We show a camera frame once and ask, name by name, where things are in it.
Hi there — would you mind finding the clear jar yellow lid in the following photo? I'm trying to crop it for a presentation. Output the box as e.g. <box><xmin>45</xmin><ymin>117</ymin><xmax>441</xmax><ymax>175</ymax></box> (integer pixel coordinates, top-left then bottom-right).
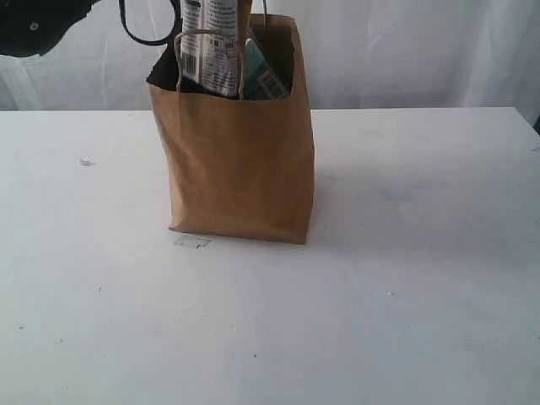
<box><xmin>244</xmin><ymin>37</ymin><xmax>289</xmax><ymax>100</ymax></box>

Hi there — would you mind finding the dark blue noodle packet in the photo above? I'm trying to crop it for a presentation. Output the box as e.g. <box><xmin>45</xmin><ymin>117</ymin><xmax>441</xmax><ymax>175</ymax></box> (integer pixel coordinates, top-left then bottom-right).
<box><xmin>174</xmin><ymin>0</ymin><xmax>252</xmax><ymax>98</ymax></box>

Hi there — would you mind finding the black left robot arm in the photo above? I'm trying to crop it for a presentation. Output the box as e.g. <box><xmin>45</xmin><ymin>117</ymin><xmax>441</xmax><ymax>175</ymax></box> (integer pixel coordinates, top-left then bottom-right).
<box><xmin>1</xmin><ymin>0</ymin><xmax>96</xmax><ymax>58</ymax></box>

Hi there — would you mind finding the brown paper shopping bag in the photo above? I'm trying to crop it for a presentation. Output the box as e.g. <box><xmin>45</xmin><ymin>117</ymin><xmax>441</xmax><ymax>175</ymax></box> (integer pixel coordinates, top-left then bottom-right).
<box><xmin>147</xmin><ymin>11</ymin><xmax>315</xmax><ymax>244</ymax></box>

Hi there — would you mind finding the clear tape scrap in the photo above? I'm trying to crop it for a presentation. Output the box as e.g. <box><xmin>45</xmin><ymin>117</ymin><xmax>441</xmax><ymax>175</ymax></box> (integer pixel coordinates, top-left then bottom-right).
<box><xmin>174</xmin><ymin>235</ymin><xmax>211</xmax><ymax>249</ymax></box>

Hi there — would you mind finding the white backdrop curtain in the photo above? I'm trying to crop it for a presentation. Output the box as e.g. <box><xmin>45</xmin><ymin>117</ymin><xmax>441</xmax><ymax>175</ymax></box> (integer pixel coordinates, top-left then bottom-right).
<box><xmin>1</xmin><ymin>1</ymin><xmax>539</xmax><ymax>122</ymax></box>

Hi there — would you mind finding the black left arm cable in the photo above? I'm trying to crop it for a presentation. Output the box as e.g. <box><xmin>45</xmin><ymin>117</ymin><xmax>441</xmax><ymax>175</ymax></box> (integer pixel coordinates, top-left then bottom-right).
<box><xmin>117</xmin><ymin>0</ymin><xmax>182</xmax><ymax>46</ymax></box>

